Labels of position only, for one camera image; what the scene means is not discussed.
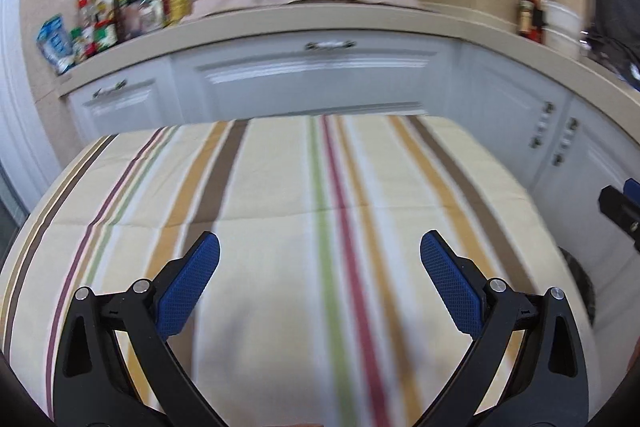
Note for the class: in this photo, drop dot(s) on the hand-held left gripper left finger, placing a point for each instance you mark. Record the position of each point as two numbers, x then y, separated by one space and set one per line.
189 282

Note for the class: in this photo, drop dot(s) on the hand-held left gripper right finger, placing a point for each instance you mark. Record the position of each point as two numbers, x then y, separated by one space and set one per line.
452 282

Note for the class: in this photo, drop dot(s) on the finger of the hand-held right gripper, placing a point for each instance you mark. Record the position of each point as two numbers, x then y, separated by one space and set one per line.
622 217
634 189

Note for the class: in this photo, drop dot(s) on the bin with black liner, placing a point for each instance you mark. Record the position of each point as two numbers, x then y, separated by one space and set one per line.
580 279

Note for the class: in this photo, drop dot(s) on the striped tablecloth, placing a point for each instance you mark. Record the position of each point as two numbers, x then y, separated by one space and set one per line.
275 187

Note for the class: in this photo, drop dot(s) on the white lidded bowl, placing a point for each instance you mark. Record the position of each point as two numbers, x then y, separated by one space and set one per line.
562 41
562 14

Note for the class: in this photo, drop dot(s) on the dark glass bottle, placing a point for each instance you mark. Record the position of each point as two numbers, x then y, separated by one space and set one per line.
525 12

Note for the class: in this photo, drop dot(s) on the white kitchen cabinet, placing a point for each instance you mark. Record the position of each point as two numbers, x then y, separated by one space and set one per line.
300 77

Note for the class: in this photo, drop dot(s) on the group of condiment bottles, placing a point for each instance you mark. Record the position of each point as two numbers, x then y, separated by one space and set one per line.
125 17

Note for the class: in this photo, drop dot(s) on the blue white packet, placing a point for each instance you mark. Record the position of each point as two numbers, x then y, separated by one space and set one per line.
55 44

